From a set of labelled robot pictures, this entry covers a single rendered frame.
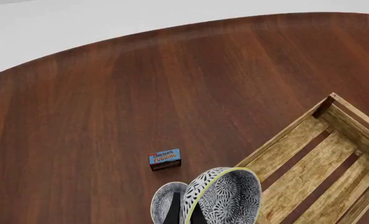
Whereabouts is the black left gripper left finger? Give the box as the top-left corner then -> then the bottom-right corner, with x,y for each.
163,192 -> 182,224

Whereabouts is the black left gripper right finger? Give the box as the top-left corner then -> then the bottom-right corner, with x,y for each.
190,205 -> 206,224

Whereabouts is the patterned bowl with pale rim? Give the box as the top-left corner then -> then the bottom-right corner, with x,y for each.
150,182 -> 190,224

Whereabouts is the wooden slat tray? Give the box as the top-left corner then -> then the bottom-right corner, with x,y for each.
235,91 -> 369,224

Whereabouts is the chocolate pudding box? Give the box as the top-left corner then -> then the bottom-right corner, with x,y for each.
148,148 -> 182,172

